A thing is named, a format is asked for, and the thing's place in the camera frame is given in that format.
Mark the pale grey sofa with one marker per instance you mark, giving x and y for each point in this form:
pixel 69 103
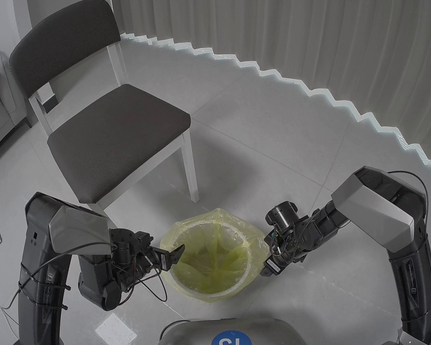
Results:
pixel 7 92

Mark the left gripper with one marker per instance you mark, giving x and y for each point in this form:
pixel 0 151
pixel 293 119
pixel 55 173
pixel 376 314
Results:
pixel 151 262

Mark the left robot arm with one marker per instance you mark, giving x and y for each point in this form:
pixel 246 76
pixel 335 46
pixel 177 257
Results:
pixel 79 228

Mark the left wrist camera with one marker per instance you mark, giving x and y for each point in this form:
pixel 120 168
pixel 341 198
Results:
pixel 143 239

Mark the yellow plastic bag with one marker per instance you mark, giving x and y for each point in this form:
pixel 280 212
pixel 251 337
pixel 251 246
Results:
pixel 215 257

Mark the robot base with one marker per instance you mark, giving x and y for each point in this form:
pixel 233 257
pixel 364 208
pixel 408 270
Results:
pixel 194 334

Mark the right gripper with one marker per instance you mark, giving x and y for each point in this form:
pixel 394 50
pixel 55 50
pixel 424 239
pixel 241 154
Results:
pixel 278 262

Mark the white chair grey cushions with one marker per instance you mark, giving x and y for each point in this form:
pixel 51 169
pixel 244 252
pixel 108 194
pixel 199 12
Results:
pixel 122 138

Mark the white curtain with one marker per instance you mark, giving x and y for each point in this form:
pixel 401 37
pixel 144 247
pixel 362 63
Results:
pixel 273 20

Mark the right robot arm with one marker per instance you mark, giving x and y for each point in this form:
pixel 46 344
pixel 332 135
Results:
pixel 373 207

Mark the white trash bin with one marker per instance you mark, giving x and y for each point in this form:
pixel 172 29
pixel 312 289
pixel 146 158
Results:
pixel 215 292

